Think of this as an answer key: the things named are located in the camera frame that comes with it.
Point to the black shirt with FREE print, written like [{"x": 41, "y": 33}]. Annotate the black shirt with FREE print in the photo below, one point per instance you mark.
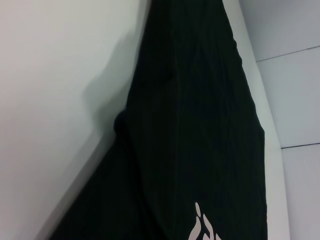
[{"x": 187, "y": 125}]

